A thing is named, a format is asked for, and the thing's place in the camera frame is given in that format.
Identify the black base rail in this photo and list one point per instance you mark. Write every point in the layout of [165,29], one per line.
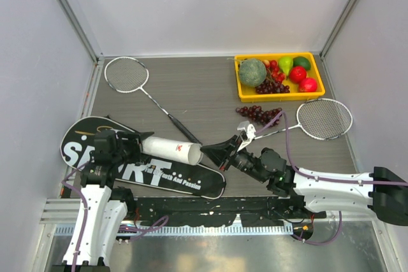
[196,211]

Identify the yellow plastic tray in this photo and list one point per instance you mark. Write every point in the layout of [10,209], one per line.
[249,95]

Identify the aluminium frame bars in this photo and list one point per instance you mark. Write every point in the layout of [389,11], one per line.
[77,19]

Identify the white shuttlecock tube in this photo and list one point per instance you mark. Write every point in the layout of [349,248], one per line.
[174,150]

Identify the grape bunch in tray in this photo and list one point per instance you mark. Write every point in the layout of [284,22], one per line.
[272,87]

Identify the dark red grape bunch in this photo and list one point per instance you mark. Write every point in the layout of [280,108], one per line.
[258,115]

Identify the green lime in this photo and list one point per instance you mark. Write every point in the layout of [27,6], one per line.
[303,62]

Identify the white slotted cable duct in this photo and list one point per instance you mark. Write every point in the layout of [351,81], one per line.
[236,229]

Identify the badminton racket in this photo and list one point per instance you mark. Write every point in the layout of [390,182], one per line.
[126,75]
[321,119]

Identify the red pomegranate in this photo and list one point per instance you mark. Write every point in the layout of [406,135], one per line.
[308,85]

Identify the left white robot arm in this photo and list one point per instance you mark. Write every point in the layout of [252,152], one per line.
[103,206]

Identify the left badminton racket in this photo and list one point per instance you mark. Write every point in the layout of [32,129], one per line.
[126,75]

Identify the black racket bag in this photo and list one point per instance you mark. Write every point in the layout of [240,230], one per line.
[158,173]

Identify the green netted melon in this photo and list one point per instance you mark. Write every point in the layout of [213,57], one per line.
[252,72]

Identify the red cherries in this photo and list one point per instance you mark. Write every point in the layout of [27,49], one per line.
[273,70]

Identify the green pear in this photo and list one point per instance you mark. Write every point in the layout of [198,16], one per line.
[285,64]

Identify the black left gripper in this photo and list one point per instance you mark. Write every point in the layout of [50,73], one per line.
[134,140]

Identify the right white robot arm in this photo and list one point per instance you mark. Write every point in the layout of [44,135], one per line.
[380,192]

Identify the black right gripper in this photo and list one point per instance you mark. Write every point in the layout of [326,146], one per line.
[218,152]

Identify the red apple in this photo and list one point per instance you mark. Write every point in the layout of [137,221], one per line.
[297,74]

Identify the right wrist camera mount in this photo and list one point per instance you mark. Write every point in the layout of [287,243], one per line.
[248,132]

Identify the right badminton racket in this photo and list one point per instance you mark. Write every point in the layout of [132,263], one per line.
[321,119]

